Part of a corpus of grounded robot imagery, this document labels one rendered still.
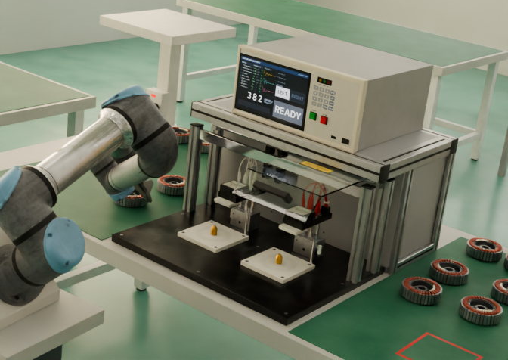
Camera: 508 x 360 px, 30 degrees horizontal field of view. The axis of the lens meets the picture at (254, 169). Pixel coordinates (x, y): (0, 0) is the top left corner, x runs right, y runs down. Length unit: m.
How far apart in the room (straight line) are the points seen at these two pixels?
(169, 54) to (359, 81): 1.34
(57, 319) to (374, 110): 1.01
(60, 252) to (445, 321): 1.04
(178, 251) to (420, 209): 0.73
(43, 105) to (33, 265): 1.85
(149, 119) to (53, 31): 5.79
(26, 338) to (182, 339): 1.57
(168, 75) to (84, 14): 4.66
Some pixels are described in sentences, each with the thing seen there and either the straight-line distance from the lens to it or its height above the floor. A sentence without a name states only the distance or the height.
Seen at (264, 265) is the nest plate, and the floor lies 0.78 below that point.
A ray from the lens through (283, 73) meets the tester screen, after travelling 2.69.
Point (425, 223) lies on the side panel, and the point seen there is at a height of 0.86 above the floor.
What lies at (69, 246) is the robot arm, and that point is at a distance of 2.21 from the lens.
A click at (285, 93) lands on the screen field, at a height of 1.22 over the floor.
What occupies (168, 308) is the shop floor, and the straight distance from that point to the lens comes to 4.01.
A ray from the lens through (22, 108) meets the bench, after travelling 3.96.
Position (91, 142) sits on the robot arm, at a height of 1.16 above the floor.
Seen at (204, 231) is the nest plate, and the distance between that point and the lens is 2.82.
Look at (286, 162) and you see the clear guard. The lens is 2.61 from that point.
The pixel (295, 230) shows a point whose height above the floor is 0.88.
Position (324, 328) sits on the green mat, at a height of 0.75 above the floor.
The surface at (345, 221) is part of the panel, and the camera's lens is 2.81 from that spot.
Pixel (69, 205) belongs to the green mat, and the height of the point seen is 0.75.
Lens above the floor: 1.91
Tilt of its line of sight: 20 degrees down
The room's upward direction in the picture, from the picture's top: 7 degrees clockwise
